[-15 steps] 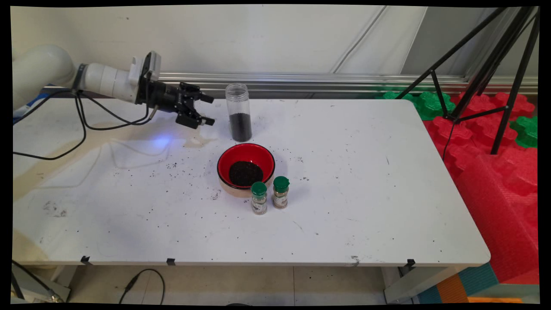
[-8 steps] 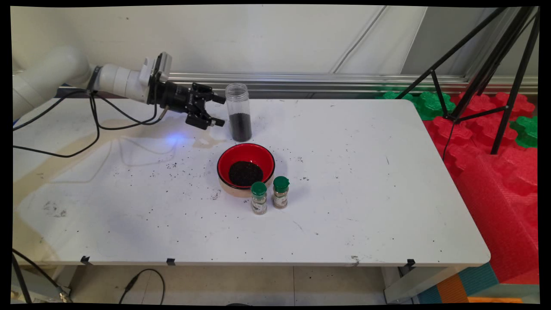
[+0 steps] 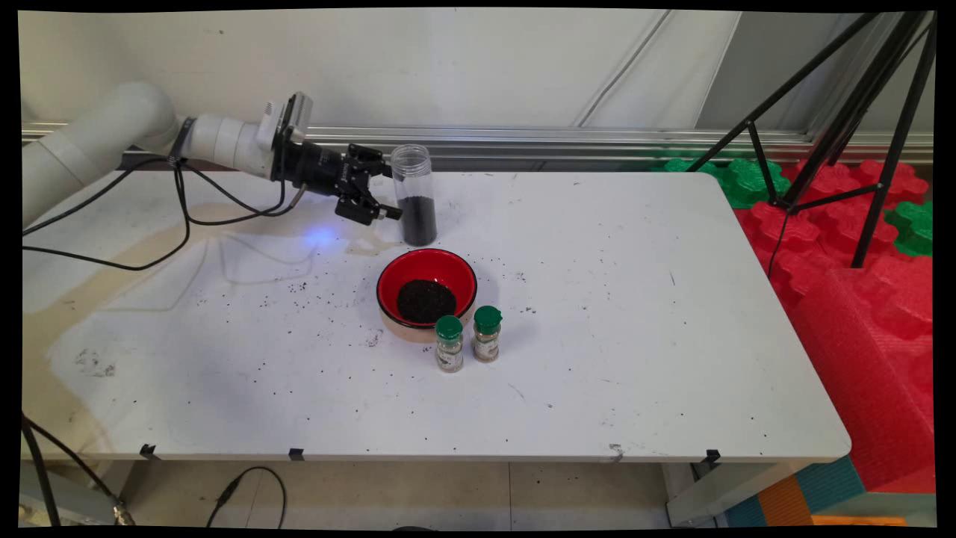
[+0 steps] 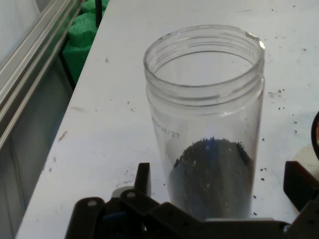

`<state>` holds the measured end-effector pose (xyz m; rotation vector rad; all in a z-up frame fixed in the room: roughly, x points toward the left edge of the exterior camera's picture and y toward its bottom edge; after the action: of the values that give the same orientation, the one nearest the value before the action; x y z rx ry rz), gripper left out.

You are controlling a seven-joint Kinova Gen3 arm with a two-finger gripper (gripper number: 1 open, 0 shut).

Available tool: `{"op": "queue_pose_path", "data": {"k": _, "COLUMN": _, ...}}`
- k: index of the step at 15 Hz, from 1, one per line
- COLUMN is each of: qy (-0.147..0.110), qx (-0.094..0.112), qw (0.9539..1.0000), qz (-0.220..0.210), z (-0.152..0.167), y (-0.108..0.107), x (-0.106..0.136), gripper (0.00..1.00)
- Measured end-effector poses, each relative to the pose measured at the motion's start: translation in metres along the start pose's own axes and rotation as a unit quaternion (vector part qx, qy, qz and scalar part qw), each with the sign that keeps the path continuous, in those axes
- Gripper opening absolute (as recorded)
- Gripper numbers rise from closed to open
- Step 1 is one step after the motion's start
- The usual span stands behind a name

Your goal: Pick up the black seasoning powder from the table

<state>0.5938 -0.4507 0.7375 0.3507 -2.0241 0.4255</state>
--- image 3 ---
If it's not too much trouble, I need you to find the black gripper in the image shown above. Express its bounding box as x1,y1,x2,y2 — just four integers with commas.
271,138,404,227

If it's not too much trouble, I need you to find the clear jar with black seeds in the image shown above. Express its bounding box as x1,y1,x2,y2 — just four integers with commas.
391,144,438,247

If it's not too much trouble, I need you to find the red bowl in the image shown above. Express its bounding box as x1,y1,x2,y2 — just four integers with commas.
376,248,479,344

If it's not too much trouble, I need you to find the black seeds heap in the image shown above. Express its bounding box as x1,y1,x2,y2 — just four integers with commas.
396,279,457,324

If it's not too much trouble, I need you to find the green-lidded glass spice jar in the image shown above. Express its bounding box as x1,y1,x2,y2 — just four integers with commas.
435,315,465,373
473,305,503,364

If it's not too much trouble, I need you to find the small green foam puzzle block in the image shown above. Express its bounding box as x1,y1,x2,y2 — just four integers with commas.
654,157,721,180

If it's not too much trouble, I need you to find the red and green foam mat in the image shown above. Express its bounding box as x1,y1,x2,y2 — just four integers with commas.
736,200,897,300

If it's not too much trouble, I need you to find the grey table leg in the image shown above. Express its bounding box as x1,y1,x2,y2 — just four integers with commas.
19,462,125,527
665,459,806,528

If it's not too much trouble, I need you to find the red foam puzzle block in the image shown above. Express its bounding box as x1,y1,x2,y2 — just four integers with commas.
793,161,860,204
857,159,931,211

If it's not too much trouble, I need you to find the black tripod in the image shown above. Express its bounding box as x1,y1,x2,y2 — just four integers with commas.
686,10,937,279

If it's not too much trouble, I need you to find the orange foam mat tile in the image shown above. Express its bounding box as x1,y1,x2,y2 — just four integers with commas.
757,475,816,528

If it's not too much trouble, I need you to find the large red foam block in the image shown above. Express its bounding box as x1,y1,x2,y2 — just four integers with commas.
788,258,936,494

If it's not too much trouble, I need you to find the teal foam mat tile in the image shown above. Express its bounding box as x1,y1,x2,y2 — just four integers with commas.
726,456,867,528

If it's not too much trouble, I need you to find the black camera cable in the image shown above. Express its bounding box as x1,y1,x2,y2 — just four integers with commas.
178,161,308,227

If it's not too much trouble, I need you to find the black cable strap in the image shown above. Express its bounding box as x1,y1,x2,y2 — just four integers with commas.
170,116,197,162

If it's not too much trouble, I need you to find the aluminium wall rail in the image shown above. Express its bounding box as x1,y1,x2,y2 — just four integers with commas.
22,122,934,166

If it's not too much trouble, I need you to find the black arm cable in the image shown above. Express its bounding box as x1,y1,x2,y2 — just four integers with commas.
22,155,192,272

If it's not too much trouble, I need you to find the thin black floor cable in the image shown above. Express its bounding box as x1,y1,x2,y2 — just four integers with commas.
205,466,288,530

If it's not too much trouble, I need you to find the thin black tripod cable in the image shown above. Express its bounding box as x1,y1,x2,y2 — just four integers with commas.
767,211,790,279

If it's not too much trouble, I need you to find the thick black cable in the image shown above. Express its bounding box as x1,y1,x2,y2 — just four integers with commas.
21,415,62,528

